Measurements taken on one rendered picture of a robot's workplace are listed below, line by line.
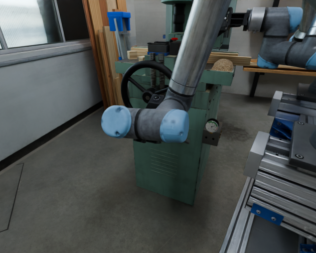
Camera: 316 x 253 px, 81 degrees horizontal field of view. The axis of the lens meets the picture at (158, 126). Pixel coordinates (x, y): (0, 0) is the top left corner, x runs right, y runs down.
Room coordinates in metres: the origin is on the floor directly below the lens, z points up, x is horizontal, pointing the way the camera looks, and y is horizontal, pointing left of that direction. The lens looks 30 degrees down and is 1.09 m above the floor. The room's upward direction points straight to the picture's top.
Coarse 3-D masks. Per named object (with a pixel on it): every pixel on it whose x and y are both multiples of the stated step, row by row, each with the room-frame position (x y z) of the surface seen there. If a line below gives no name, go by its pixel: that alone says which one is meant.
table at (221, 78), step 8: (120, 64) 1.01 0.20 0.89; (128, 64) 0.99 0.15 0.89; (208, 64) 0.95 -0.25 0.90; (120, 72) 1.02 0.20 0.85; (136, 72) 0.97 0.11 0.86; (144, 72) 0.96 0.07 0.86; (208, 72) 0.83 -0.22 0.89; (216, 72) 0.82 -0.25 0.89; (224, 72) 0.80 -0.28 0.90; (232, 72) 0.79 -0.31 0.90; (144, 80) 0.85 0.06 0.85; (168, 80) 0.80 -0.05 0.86; (200, 80) 0.84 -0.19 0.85; (208, 80) 0.83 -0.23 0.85; (216, 80) 0.81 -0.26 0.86; (224, 80) 0.80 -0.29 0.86
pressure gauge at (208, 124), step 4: (208, 120) 0.76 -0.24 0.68; (212, 120) 0.75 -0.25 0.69; (216, 120) 0.76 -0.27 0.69; (208, 124) 0.76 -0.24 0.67; (212, 124) 0.75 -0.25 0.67; (216, 124) 0.74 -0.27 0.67; (208, 128) 0.75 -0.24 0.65; (212, 128) 0.75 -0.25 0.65; (216, 128) 0.74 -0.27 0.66; (212, 132) 0.74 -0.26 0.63
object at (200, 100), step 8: (136, 88) 0.98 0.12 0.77; (144, 88) 0.96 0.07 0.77; (208, 88) 0.88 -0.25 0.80; (216, 88) 1.08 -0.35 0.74; (136, 96) 0.98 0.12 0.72; (200, 96) 0.84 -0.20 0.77; (208, 96) 0.82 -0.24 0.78; (192, 104) 0.85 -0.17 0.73; (200, 104) 0.84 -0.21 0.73; (208, 104) 0.84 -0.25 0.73
